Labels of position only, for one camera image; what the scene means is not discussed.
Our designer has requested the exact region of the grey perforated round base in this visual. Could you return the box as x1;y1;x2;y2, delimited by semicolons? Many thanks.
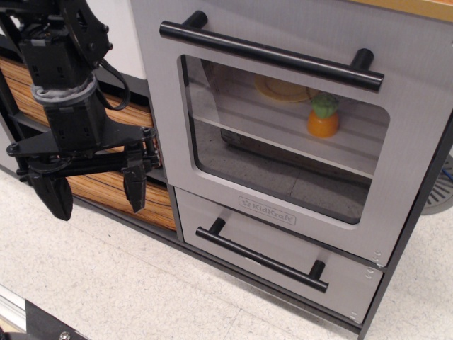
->
422;154;452;215

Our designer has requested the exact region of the lower wood-grain bin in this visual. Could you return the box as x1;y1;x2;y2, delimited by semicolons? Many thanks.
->
67;172;176;231

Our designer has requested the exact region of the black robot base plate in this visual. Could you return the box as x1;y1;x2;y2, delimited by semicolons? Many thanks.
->
1;300;88;340

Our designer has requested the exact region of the white oven shelf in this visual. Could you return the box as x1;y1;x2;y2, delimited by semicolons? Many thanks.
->
188;84;389;178

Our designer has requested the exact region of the wood-grain bin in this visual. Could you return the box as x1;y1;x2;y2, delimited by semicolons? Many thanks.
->
1;57;154;128
67;172;176;231

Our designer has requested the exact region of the black drawer handle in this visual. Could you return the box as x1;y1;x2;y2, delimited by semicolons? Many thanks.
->
195;218;328;293

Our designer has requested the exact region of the upper wood-grain bin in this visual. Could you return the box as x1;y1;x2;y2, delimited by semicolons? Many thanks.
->
1;57;154;128

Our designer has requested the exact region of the orange toy pineapple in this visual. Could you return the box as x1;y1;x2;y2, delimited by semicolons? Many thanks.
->
307;93;339;138

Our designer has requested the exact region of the grey toy oven door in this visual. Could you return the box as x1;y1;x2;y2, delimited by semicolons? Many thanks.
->
131;1;452;266

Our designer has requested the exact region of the black oven door handle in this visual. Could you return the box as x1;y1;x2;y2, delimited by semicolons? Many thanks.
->
159;11;384;92

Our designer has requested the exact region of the wooden countertop edge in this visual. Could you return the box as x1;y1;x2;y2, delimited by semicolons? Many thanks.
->
355;0;453;23

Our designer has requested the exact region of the black play kitchen frame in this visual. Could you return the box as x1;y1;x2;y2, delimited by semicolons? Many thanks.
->
0;13;453;340

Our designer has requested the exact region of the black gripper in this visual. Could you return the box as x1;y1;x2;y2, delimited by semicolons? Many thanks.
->
6;94;159;221

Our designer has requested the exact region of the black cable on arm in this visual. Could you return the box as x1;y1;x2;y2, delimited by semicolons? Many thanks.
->
95;58;130;111

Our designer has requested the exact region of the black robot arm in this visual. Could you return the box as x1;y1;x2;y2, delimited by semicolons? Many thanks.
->
1;1;158;221

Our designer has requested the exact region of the grey lower drawer front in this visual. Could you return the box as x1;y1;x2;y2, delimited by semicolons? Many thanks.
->
176;189;383;323

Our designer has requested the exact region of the yellow toy plate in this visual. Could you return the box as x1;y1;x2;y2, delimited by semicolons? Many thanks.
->
254;74;319;103

